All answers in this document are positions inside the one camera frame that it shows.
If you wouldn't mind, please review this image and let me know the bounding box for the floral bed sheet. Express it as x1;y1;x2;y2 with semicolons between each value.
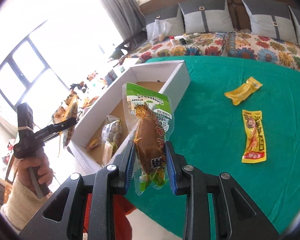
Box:
126;31;300;72

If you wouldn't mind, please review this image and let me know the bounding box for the person left hand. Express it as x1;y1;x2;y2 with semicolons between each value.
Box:
18;148;53;194

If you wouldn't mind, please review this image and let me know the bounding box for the cream sleeve forearm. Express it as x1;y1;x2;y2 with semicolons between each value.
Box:
0;177;51;234

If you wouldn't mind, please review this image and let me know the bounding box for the gold cracker snack bag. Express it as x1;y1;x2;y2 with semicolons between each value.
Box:
101;115;122;166

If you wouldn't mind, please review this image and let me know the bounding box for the grey cushion far left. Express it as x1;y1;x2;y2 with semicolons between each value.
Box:
145;4;185;41

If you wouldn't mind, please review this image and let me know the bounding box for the yellow peanut snack bag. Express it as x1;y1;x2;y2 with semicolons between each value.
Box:
52;94;78;148

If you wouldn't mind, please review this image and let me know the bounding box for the grey curtain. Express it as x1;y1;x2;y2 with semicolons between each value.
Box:
101;0;146;39

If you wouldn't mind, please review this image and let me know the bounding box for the red yellow vacuum snack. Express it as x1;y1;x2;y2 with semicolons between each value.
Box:
85;138;102;151

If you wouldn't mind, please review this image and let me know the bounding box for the white cardboard box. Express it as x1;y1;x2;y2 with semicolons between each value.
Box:
68;60;190;175

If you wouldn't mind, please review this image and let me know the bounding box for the green satin bedspread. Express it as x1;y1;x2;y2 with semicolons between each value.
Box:
170;56;300;232

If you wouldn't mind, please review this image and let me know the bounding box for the clear plastic bag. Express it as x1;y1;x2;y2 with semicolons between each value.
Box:
150;20;172;44

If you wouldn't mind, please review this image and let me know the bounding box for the yellow long spicy snack pack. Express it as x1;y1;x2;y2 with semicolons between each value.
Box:
242;110;267;164

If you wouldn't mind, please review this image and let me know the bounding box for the green chicken leg snack pack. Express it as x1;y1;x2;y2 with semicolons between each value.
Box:
122;83;174;196

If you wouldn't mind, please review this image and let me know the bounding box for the white power strip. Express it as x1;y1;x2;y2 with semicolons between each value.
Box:
169;35;194;46

